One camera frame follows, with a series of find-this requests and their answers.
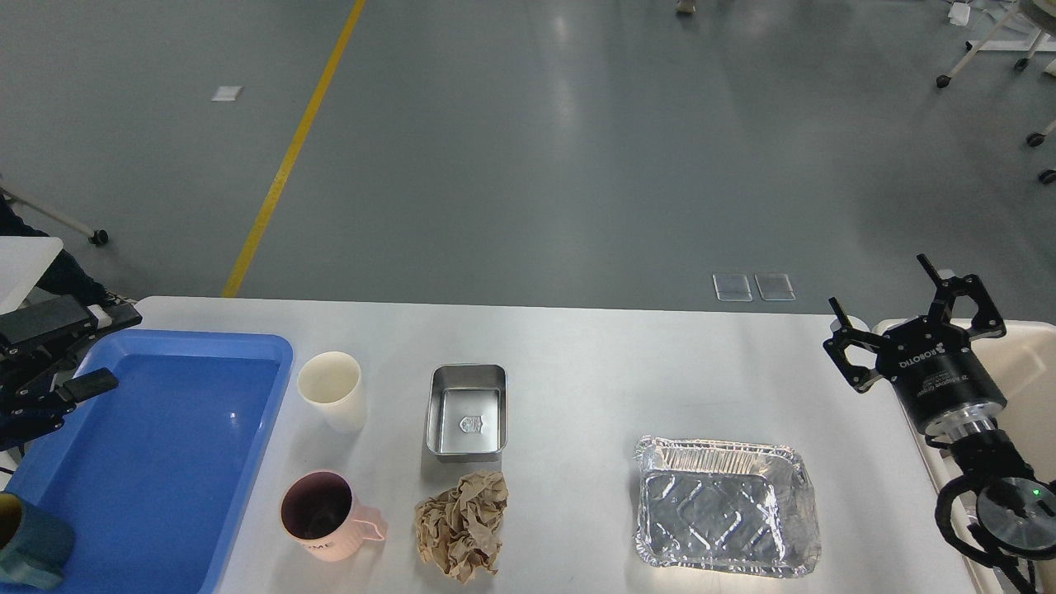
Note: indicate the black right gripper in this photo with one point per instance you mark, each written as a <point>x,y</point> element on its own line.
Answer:
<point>940,375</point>

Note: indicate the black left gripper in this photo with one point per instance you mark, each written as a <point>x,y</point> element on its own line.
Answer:
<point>61,326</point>

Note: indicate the pink ribbed mug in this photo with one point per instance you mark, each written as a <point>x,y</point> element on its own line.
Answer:
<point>323,513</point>

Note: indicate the stainless steel rectangular container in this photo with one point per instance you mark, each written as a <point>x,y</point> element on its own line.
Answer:
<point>467,413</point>

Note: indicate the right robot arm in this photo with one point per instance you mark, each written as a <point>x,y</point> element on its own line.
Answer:
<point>996,513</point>

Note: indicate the seated person leg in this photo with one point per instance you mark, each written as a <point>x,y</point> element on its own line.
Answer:
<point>64,276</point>

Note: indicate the rolling rack leg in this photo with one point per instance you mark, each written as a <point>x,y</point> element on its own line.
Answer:
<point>18,198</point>

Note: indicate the right floor plate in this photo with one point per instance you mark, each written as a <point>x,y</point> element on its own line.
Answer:
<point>775,287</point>

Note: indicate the floor plate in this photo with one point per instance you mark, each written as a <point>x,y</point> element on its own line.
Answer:
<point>732,287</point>
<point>775,287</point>

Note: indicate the blue plastic tray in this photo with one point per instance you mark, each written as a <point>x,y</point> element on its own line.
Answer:
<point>155,475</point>

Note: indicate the teal mug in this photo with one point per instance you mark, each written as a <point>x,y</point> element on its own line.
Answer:
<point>35,545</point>

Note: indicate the left floor plate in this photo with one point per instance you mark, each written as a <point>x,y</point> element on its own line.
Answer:
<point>732,287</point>

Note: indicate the aluminium foil tray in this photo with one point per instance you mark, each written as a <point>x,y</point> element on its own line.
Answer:
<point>729,507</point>

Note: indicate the white paper cup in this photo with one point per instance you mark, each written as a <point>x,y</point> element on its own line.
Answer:
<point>332,383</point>

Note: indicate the crumpled brown paper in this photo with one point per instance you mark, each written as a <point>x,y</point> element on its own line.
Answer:
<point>458,529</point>

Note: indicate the white cart frame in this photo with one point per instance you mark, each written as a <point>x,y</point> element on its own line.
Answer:
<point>1039,18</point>

